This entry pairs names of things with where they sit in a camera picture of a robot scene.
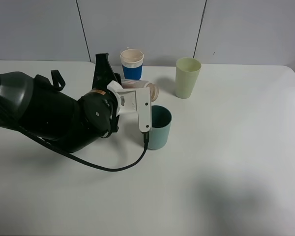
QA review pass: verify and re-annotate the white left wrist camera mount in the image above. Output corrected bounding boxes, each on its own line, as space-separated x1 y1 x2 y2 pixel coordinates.
107 81 151 133

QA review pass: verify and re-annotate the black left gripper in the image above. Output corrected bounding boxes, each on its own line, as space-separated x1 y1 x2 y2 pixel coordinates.
78 53 121 138

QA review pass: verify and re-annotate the teal green cup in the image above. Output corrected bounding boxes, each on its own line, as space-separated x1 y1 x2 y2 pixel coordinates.
148 105 172 150

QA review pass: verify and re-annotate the white cup with blue sleeve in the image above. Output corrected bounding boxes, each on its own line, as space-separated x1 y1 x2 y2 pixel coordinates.
120 48 144 80

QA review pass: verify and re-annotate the clear bottle with pink label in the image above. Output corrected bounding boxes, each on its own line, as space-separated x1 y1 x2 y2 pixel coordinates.
121 79 159 102

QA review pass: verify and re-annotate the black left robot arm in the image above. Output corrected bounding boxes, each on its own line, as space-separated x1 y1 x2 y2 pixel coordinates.
0 53 121 153

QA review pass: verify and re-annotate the pale green tall cup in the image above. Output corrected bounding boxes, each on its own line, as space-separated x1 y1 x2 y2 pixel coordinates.
175 57 202 99

